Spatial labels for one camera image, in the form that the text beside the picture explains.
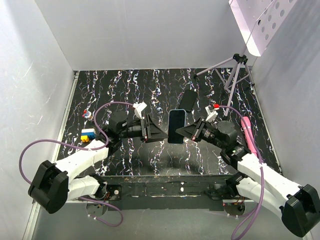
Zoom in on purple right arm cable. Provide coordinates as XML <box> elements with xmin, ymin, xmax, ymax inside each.
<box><xmin>217</xmin><ymin>104</ymin><xmax>266</xmax><ymax>240</ymax></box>

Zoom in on pink marker pen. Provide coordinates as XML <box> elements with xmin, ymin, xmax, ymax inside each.
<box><xmin>241</xmin><ymin>116</ymin><xmax>258</xmax><ymax>157</ymax></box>

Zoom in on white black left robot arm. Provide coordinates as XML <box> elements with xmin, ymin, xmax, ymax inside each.
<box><xmin>28</xmin><ymin>111</ymin><xmax>168</xmax><ymax>214</ymax></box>

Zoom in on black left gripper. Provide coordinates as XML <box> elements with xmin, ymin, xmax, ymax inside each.
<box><xmin>119</xmin><ymin>114</ymin><xmax>169</xmax><ymax>144</ymax></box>

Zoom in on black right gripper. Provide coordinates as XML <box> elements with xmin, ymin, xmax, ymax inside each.
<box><xmin>176</xmin><ymin>116</ymin><xmax>226</xmax><ymax>150</ymax></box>

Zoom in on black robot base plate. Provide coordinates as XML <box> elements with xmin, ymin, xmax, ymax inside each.
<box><xmin>77</xmin><ymin>174</ymin><xmax>253</xmax><ymax>213</ymax></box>

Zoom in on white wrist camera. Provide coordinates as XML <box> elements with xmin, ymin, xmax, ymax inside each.
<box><xmin>205</xmin><ymin>103</ymin><xmax>220</xmax><ymax>123</ymax></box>
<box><xmin>133</xmin><ymin>102</ymin><xmax>147</xmax><ymax>120</ymax></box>

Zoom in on black phone in black case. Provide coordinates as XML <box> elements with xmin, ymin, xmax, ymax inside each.
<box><xmin>178</xmin><ymin>89</ymin><xmax>198</xmax><ymax>112</ymax></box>

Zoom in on blue white yellow toy blocks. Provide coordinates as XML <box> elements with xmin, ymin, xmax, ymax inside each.
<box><xmin>80</xmin><ymin>128</ymin><xmax>96</xmax><ymax>143</ymax></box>

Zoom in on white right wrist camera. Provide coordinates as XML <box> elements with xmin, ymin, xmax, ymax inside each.
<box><xmin>205</xmin><ymin>103</ymin><xmax>220</xmax><ymax>123</ymax></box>

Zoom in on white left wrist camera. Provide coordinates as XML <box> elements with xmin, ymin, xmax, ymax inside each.
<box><xmin>133</xmin><ymin>102</ymin><xmax>147</xmax><ymax>120</ymax></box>

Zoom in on small red white toy figure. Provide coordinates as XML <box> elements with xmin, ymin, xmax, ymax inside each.
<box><xmin>82</xmin><ymin>109</ymin><xmax>93</xmax><ymax>121</ymax></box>

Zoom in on lilac tripod music stand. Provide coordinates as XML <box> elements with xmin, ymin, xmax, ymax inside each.
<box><xmin>193</xmin><ymin>0</ymin><xmax>297</xmax><ymax>107</ymax></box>

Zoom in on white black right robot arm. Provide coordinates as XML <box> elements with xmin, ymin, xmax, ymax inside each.
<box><xmin>176</xmin><ymin>118</ymin><xmax>320</xmax><ymax>238</ymax></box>

